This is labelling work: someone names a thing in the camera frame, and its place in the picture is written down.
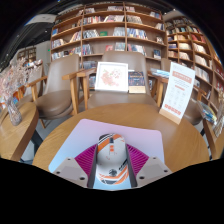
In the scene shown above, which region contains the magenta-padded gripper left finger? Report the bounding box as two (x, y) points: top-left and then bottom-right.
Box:
(52, 144), (99, 189)

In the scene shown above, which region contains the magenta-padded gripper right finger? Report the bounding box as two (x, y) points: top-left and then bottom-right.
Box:
(124, 143), (173, 189)

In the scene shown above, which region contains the white orange computer mouse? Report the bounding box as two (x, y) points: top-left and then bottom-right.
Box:
(94, 133), (129, 186)

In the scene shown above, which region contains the blue pink gradient mouse pad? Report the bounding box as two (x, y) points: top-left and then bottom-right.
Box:
(48, 118), (166, 174)

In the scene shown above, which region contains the round wooden side table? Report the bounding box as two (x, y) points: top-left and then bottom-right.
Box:
(203, 119), (224, 160)
(0, 101), (40, 162)

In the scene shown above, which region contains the dark cover book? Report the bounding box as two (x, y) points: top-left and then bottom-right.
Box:
(127, 70), (147, 94)

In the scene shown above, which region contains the white sign on wooden base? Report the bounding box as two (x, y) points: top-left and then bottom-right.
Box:
(158, 61), (197, 125)

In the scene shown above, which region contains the glass vase with pink flowers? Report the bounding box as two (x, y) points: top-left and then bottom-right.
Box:
(0, 59), (29, 127)

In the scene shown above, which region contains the blue yellow book stack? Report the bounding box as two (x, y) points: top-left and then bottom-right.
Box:
(199, 100), (219, 125)

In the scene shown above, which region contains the white framed flower picture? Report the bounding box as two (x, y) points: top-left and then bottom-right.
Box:
(94, 61), (130, 93)

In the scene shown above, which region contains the light blue book stack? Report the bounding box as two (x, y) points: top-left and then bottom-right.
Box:
(149, 67), (171, 79)

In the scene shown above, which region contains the glass vase with beige flowers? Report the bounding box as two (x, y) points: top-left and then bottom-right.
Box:
(213, 89), (224, 138)

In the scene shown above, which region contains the small distant wooden bookshelf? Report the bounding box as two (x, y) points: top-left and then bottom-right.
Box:
(16, 46), (38, 64)

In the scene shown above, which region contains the curved wooden bookshelf with books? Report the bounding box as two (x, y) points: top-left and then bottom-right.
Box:
(164, 14), (224, 101)

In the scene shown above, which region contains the wide wooden bookshelf with books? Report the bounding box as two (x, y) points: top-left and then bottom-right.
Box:
(49, 1), (167, 73)

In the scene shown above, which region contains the white hanging ceiling panel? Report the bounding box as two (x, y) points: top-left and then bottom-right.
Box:
(24, 13), (58, 27)

